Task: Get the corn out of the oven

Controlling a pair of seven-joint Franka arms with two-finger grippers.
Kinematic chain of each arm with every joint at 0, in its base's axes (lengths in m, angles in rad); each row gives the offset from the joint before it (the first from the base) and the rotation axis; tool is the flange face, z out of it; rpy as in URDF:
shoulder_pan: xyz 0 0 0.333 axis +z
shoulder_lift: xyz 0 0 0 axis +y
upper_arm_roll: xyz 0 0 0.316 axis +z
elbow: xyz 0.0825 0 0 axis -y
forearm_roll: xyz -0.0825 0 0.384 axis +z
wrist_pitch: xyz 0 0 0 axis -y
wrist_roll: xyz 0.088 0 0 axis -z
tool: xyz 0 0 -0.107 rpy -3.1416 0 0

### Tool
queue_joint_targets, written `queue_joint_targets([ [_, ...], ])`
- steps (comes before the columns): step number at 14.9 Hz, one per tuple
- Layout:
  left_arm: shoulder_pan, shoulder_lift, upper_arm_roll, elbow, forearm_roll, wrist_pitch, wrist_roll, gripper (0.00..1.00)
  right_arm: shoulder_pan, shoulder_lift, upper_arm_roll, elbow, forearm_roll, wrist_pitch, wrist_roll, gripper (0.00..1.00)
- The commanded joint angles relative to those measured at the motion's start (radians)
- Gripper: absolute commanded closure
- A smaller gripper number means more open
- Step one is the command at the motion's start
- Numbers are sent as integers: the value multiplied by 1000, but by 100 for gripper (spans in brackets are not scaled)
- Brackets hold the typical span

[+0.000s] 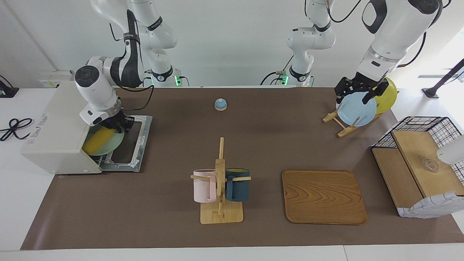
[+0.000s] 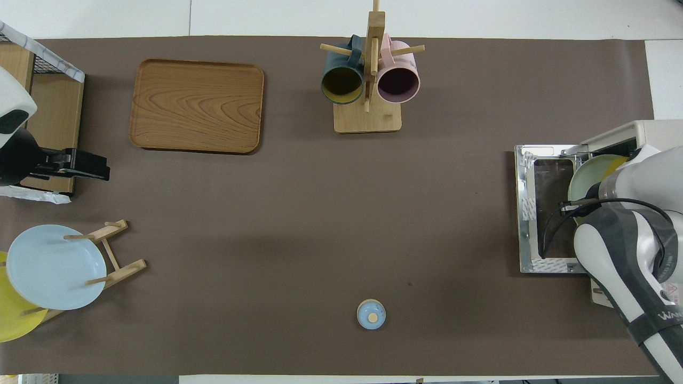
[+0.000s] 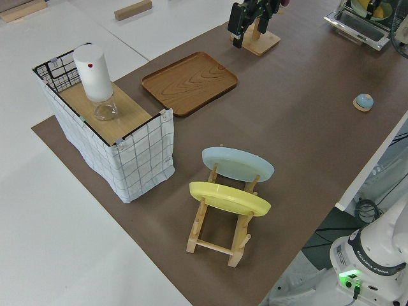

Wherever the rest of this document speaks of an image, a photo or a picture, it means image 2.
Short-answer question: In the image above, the light blue plate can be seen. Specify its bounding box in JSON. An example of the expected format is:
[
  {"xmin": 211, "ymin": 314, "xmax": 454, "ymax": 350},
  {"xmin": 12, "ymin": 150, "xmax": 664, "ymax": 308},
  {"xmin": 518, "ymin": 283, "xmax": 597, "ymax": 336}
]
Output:
[{"xmin": 5, "ymin": 224, "xmax": 108, "ymax": 311}]

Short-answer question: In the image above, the yellow plate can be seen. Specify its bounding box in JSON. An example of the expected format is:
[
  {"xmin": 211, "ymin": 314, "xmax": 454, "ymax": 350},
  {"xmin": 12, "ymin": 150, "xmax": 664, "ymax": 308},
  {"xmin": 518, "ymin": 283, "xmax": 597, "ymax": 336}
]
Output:
[{"xmin": 0, "ymin": 251, "xmax": 50, "ymax": 343}]

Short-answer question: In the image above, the pale green plate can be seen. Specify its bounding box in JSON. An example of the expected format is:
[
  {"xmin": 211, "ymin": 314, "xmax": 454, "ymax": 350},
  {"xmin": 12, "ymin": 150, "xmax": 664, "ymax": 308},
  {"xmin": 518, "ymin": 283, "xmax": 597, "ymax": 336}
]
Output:
[{"xmin": 567, "ymin": 154, "xmax": 631, "ymax": 227}]

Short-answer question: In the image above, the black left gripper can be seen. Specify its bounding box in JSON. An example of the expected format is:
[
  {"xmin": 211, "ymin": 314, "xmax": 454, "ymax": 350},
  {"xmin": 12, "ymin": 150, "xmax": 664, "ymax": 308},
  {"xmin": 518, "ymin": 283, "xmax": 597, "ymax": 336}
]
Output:
[{"xmin": 0, "ymin": 128, "xmax": 111, "ymax": 187}]

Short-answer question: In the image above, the pink mug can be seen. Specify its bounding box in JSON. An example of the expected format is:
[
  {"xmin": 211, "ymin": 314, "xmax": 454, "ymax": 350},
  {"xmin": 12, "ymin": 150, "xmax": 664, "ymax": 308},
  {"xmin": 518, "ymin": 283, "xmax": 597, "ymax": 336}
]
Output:
[{"xmin": 376, "ymin": 33, "xmax": 422, "ymax": 105}]

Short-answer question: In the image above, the white checked cloth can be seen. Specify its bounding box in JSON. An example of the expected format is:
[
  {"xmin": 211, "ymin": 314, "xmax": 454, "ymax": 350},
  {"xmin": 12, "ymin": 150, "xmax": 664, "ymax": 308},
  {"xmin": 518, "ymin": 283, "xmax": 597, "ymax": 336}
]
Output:
[{"xmin": 0, "ymin": 21, "xmax": 86, "ymax": 83}]

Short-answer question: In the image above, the white crumpled liner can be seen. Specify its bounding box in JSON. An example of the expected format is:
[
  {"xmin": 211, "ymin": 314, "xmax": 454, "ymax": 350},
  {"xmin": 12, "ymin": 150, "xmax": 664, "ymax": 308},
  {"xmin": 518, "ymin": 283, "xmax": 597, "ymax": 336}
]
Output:
[{"xmin": 0, "ymin": 185, "xmax": 72, "ymax": 205}]

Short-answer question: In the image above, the brown wooden tray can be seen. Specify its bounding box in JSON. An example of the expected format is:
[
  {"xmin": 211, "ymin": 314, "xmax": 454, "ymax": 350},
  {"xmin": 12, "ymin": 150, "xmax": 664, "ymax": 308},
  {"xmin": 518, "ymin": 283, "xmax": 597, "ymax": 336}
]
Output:
[{"xmin": 129, "ymin": 59, "xmax": 265, "ymax": 155}]

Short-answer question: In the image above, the dark blue mug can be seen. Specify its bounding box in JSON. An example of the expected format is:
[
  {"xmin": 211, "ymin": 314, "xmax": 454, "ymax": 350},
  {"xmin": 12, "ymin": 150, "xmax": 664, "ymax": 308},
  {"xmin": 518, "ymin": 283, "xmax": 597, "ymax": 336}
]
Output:
[{"xmin": 320, "ymin": 35, "xmax": 366, "ymax": 106}]

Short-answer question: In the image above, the brown table mat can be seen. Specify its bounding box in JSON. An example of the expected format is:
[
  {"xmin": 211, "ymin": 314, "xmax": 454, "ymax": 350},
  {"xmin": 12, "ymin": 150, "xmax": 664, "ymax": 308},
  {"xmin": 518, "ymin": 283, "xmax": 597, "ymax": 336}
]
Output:
[{"xmin": 0, "ymin": 36, "xmax": 678, "ymax": 377}]

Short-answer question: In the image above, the black wire basket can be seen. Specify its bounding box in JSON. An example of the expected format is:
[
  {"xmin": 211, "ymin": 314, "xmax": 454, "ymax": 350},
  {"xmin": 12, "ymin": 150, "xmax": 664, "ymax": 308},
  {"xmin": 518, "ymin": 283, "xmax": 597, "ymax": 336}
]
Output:
[{"xmin": 0, "ymin": 32, "xmax": 81, "ymax": 82}]

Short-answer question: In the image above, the wooden plate rack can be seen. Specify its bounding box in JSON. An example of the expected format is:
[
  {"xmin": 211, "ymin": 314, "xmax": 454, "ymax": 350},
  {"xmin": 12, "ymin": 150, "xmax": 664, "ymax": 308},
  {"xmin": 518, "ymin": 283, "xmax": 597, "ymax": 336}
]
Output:
[{"xmin": 19, "ymin": 219, "xmax": 148, "ymax": 323}]

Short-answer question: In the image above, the white toaster oven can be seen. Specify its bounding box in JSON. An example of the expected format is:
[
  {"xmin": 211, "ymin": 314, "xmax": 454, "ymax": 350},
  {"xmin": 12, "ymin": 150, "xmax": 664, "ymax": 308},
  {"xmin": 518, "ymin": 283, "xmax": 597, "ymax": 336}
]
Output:
[{"xmin": 579, "ymin": 120, "xmax": 683, "ymax": 310}]

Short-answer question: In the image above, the wooden mug tree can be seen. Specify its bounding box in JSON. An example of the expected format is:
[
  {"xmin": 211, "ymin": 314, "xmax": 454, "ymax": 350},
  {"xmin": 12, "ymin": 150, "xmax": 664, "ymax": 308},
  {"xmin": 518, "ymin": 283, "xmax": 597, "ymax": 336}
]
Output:
[{"xmin": 320, "ymin": 0, "xmax": 426, "ymax": 134}]

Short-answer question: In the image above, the black wire basket shelf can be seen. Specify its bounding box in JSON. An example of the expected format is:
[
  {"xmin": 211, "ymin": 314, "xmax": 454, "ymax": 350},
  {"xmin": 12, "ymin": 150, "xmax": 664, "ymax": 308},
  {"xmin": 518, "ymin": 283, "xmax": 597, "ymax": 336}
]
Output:
[{"xmin": 0, "ymin": 43, "xmax": 85, "ymax": 195}]

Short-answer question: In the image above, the glass oven door with handle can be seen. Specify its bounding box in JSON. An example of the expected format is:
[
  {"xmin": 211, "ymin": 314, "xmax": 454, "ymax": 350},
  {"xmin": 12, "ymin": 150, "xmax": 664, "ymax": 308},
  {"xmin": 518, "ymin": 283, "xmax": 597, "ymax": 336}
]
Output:
[{"xmin": 515, "ymin": 144, "xmax": 590, "ymax": 274}]

